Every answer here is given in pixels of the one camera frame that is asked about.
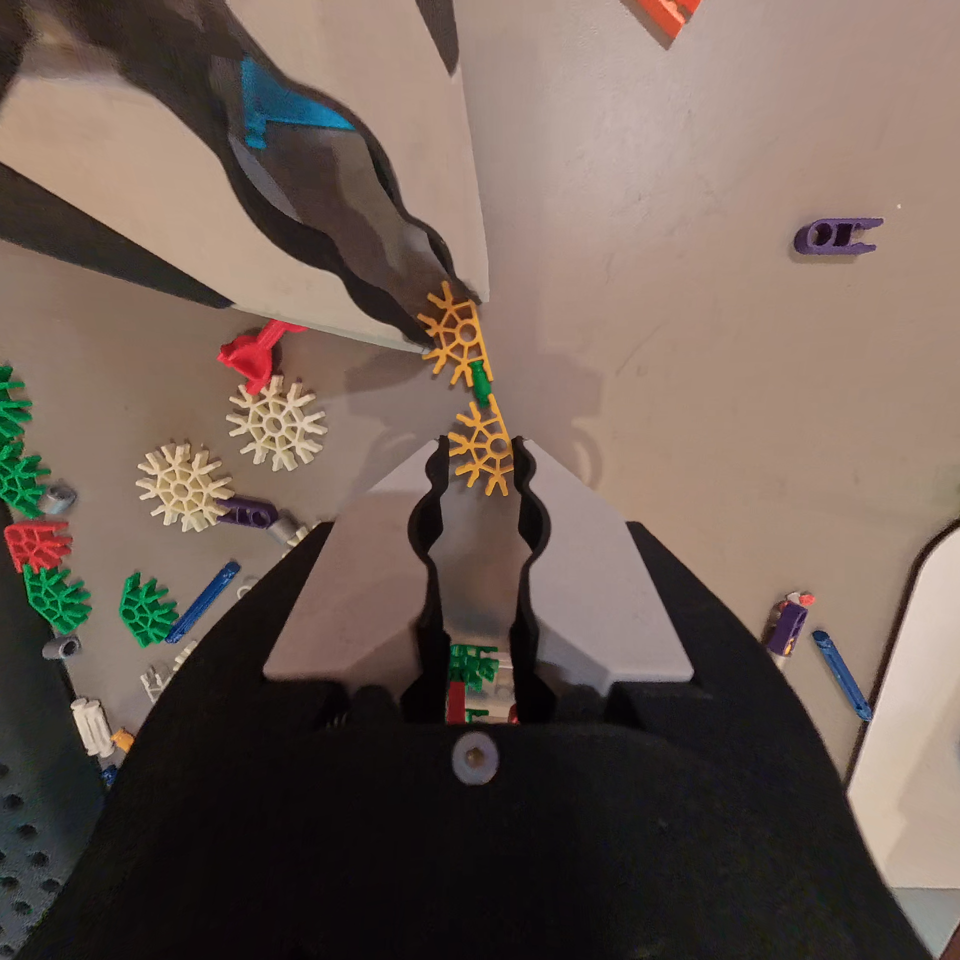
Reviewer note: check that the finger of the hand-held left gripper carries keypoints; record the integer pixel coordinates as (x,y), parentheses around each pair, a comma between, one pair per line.
(420,135)
(112,187)

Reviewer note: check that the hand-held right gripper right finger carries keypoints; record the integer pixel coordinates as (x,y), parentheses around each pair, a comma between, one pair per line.
(600,600)

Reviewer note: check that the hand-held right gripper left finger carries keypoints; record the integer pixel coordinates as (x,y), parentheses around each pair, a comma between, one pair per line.
(352,600)

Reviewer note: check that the multicoloured toy frame assembly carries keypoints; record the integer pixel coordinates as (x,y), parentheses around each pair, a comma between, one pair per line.
(472,667)

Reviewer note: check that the purple rod-end connector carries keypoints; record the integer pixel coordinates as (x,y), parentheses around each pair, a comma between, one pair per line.
(787,626)
(836,236)
(247,512)

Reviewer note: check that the yellow fan connector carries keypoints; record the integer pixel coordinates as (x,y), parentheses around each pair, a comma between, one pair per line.
(484,446)
(454,334)

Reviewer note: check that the short green rod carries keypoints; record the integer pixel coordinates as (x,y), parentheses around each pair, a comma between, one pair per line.
(480,382)

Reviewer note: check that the white snowflake connector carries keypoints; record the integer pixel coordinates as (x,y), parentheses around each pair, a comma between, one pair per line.
(276,424)
(301,534)
(184,487)

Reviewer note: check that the grey cylindrical spacer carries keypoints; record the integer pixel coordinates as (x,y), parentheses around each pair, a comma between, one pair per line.
(58,496)
(283,525)
(61,646)

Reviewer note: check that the blue plastic panel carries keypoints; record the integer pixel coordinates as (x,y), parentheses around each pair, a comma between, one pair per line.
(289,105)

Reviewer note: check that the green fan connector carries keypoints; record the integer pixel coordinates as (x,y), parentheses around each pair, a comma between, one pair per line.
(146,609)
(22,480)
(56,596)
(11,405)

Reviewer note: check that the light grey connector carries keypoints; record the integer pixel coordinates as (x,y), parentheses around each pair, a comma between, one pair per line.
(154,681)

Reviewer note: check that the red spool piece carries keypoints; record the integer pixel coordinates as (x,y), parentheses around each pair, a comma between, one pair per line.
(251,356)

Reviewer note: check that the yellow plastic rod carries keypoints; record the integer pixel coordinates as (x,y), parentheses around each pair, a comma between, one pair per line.
(124,739)

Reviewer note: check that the orange connector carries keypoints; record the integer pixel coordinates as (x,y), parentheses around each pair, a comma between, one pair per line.
(667,15)

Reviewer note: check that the short white rod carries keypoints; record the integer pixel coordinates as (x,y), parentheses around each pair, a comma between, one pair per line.
(84,727)
(103,720)

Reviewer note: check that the red fan connector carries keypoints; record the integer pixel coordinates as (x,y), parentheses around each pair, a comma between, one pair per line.
(37,544)

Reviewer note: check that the white tray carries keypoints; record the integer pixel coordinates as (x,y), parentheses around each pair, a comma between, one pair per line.
(915,712)

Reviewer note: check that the black perforated foam strip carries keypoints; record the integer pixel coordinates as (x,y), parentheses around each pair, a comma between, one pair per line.
(37,825)

